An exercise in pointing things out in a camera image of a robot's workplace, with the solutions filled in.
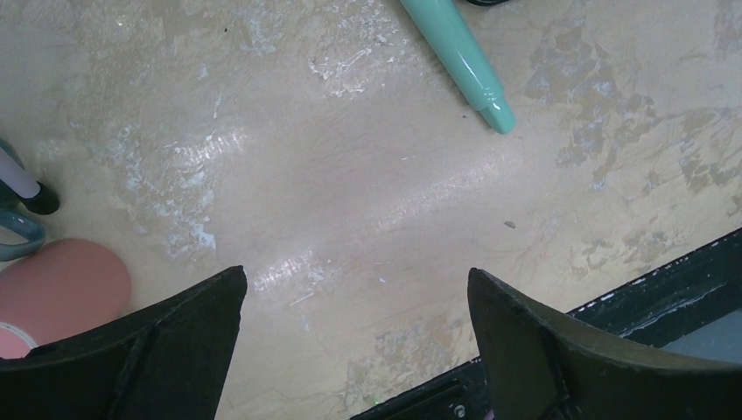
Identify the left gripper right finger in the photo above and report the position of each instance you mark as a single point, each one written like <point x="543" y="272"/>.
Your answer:
<point x="543" y="364"/>

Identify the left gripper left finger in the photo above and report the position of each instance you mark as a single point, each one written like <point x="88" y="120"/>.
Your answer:
<point x="169" y="360"/>

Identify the pink cup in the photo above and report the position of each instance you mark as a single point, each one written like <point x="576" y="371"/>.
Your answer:
<point x="68" y="287"/>

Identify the dark teal mug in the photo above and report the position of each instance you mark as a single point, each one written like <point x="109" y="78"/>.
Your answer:
<point x="21" y="235"/>

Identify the tripod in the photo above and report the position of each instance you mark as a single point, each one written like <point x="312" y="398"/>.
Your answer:
<point x="35" y="196"/>

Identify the teal cylinder toy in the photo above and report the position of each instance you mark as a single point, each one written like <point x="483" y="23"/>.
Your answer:
<point x="450" y="38"/>

